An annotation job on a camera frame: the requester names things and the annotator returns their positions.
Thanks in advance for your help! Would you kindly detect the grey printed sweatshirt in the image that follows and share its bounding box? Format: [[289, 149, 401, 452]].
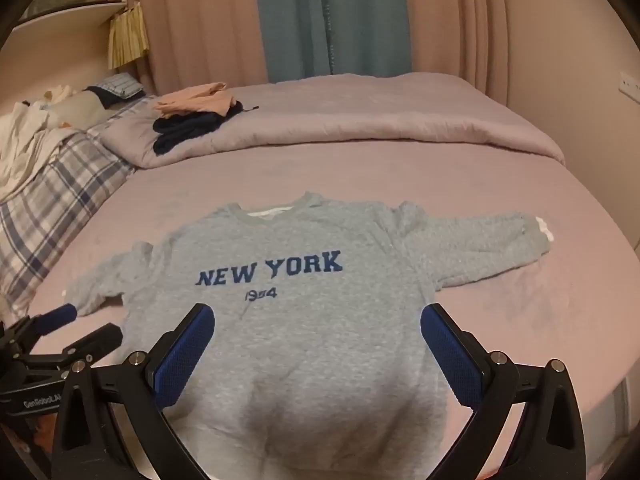
[[64, 191, 555, 480]]

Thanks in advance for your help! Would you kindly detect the pink duvet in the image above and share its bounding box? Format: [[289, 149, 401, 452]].
[[85, 71, 567, 170]]

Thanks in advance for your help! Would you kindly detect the plaid pillow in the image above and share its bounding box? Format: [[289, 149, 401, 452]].
[[0, 129, 139, 312]]

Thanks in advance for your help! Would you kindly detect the teal curtain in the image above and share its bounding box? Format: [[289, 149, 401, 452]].
[[252, 0, 414, 84]]

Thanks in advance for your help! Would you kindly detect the white shelf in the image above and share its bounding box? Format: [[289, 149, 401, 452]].
[[10, 0, 129, 32]]

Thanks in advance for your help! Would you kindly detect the yellow fringed cloth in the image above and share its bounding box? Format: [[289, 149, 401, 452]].
[[107, 2, 151, 71]]

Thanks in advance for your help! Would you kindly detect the dark cloth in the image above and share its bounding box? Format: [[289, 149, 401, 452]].
[[82, 86, 124, 110]]

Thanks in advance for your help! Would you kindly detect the grey pillow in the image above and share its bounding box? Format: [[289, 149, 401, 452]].
[[50, 92, 110, 127]]

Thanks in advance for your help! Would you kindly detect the bed with pink sheet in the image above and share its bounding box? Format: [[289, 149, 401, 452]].
[[0, 156, 637, 480]]

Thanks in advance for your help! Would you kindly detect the white crumpled cloth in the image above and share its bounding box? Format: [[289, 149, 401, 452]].
[[0, 85, 87, 202]]

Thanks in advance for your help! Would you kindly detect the pink curtain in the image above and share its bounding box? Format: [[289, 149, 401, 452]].
[[136, 0, 271, 97], [402, 0, 532, 107]]

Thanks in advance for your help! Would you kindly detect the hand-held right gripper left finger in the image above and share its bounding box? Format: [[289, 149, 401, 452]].
[[50, 303, 217, 480]]

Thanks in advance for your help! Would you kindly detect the striped folded cloth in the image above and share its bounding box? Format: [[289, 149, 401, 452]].
[[95, 72, 146, 101]]

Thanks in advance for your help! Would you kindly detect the peach garment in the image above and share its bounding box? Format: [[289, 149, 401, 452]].
[[152, 81, 244, 121]]

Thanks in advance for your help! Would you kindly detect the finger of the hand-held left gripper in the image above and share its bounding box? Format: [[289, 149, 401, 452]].
[[61, 324, 124, 367], [0, 303, 79, 357]]

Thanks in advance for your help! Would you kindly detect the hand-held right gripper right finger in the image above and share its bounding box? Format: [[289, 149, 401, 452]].
[[420, 303, 587, 480]]

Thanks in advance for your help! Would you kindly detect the navy garment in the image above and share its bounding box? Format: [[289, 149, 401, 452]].
[[152, 101, 261, 157]]

